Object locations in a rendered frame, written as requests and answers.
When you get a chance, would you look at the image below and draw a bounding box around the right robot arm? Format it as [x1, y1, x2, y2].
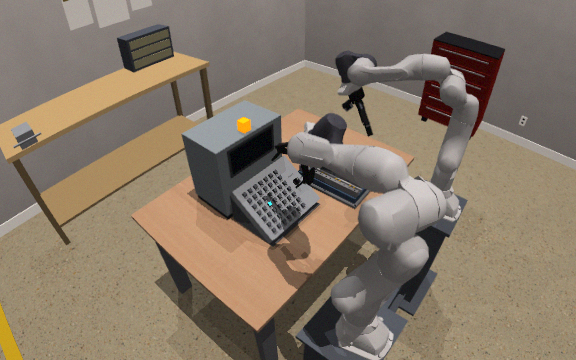
[335, 50, 479, 222]

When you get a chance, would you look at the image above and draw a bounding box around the grey cabinet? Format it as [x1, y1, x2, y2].
[182, 100, 321, 246]

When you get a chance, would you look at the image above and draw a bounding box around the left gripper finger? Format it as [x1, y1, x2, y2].
[295, 164, 316, 188]
[271, 142, 288, 161]

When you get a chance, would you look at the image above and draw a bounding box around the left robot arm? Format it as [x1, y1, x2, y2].
[287, 113, 446, 360]

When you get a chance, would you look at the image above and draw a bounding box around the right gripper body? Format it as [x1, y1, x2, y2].
[349, 87, 365, 105]

